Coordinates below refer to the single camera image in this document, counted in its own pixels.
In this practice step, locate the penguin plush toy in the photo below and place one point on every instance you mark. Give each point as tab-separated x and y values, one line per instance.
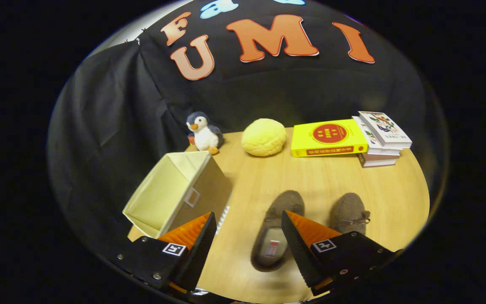
205	135

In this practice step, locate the brown-edged book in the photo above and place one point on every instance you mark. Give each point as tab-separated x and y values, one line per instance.
378	160

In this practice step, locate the yellow bun plush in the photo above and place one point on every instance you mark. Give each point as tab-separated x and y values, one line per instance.
264	137

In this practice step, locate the brown fabric storage box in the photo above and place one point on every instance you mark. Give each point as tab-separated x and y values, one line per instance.
163	194

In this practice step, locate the white illustrated book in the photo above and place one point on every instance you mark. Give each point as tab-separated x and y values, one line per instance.
384	126

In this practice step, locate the brown felt moccasin shoe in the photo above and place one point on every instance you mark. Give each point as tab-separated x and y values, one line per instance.
348	211
283	202

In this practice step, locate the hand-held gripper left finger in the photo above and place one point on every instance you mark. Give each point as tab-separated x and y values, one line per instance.
198	257

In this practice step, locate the white dotted strip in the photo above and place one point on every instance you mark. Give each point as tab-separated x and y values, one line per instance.
222	219

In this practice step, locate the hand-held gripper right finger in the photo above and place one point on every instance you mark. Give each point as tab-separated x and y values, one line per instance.
300	257

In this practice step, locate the yellow book with red circle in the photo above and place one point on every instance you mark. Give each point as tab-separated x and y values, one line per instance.
329	137

